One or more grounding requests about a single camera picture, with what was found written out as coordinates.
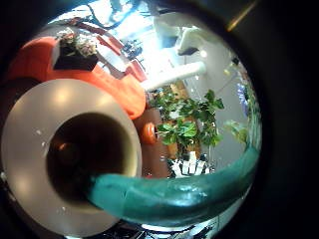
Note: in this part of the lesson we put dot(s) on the flower bouquet with green stem wrap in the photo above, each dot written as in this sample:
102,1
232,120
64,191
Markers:
186,199

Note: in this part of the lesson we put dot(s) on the green plant in white fence pot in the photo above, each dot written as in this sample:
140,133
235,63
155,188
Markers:
186,129

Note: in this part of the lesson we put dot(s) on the small orange round object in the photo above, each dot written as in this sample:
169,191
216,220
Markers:
149,133

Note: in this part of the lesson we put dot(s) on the black planter with plant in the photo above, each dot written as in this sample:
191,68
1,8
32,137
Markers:
74,53

